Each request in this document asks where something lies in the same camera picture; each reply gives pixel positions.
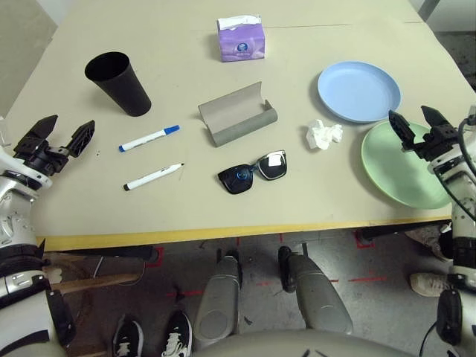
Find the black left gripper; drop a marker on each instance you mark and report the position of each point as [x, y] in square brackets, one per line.
[46, 160]

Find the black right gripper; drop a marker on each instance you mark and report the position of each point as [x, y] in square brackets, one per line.
[439, 143]

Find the green plate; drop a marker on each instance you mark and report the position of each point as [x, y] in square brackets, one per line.
[390, 167]

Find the white marker black tip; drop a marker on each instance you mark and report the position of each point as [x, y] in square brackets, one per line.
[148, 178]

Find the white tissue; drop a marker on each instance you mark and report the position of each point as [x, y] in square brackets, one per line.
[321, 134]

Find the grey glasses case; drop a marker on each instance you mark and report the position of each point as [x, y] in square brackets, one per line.
[230, 111]

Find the black sunglasses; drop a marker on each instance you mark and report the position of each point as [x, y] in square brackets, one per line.
[238, 178]

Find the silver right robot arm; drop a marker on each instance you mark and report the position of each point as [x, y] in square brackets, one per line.
[463, 223]

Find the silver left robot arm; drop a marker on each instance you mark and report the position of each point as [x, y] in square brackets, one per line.
[18, 223]

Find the blue plate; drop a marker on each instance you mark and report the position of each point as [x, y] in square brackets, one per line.
[357, 91]

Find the black plastic cup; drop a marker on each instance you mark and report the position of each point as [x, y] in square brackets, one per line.
[122, 89]

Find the white marker blue cap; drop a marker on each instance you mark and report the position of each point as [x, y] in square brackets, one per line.
[148, 138]

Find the black table base tube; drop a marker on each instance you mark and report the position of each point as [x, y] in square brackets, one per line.
[401, 230]
[111, 253]

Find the white bystander sneaker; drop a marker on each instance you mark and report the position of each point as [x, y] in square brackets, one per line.
[424, 240]
[427, 284]

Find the wooden stick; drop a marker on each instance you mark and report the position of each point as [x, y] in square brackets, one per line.
[96, 282]

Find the silver robot right leg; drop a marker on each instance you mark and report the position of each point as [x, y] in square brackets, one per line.
[316, 294]

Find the silver robot leg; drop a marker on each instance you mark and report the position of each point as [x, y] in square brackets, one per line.
[217, 297]
[316, 294]

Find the purple tissue pack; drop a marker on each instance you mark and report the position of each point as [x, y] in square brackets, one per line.
[241, 44]

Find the black sneaker white sole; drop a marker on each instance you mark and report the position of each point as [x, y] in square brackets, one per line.
[178, 334]
[128, 338]

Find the silver robot left leg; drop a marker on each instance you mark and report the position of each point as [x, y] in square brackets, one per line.
[217, 297]

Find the grey robot torso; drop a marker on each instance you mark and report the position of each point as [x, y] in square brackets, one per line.
[297, 346]

